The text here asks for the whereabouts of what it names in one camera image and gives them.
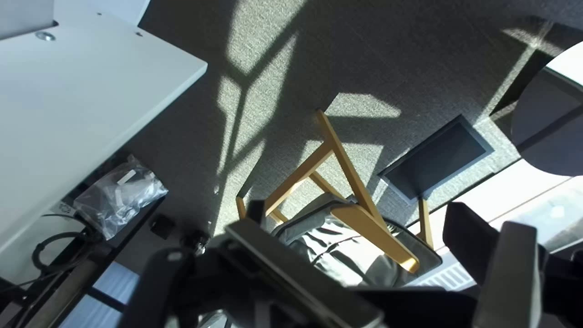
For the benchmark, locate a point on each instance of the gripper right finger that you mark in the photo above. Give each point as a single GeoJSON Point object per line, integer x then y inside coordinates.
{"type": "Point", "coordinates": [511, 293]}

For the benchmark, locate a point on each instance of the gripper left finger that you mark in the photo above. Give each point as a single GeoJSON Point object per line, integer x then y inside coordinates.
{"type": "Point", "coordinates": [303, 288]}

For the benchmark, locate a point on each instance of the wooden folding chair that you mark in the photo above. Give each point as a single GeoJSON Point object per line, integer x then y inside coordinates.
{"type": "Point", "coordinates": [341, 231]}

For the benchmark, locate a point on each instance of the clear plastic bag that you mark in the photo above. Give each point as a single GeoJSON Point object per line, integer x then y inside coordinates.
{"type": "Point", "coordinates": [119, 195]}

